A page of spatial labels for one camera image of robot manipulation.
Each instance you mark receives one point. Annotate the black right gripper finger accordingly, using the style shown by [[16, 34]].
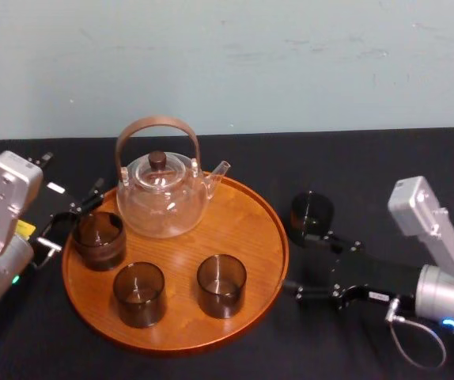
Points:
[[331, 242], [310, 293]]

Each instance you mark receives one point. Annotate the glass teapot lid brown knob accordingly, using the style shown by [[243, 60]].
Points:
[[157, 168]]

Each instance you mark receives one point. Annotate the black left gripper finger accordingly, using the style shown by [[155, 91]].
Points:
[[42, 158], [90, 198]]

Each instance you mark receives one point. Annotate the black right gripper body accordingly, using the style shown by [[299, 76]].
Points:
[[377, 277]]

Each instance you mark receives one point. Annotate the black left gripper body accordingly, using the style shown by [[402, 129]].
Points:
[[43, 210]]

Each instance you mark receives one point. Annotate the smoky brown glass cup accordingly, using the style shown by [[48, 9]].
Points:
[[310, 215], [221, 291], [140, 297], [99, 245]]

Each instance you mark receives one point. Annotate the black table cloth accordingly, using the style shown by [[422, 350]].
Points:
[[369, 166]]

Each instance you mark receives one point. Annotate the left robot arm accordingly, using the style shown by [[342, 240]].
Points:
[[3, 221]]

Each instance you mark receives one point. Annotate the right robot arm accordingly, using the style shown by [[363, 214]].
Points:
[[444, 253]]

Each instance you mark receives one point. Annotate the round wooden tray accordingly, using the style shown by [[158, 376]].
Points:
[[179, 245]]

